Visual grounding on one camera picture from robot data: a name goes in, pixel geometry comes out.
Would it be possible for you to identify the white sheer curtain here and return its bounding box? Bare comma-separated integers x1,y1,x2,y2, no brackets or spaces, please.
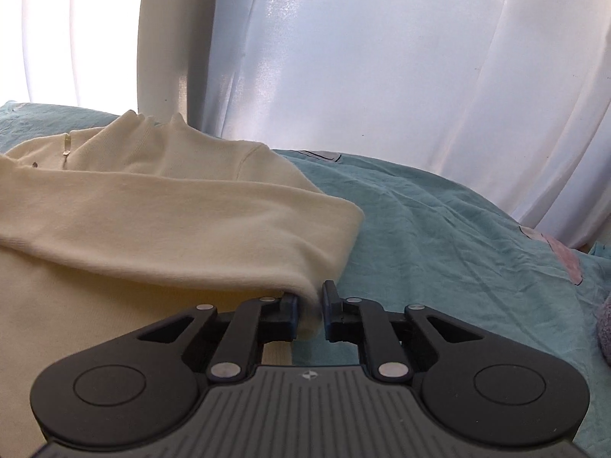
1,0,610,246

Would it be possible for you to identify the teal patterned bed sheet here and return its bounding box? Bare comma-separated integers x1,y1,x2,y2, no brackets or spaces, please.
1,104,610,457

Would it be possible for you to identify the grey fuzzy cloth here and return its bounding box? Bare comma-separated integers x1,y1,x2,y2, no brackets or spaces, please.
595,296,611,366

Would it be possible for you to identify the cream knit sweater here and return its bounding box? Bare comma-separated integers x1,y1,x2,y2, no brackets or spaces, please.
1,112,364,457

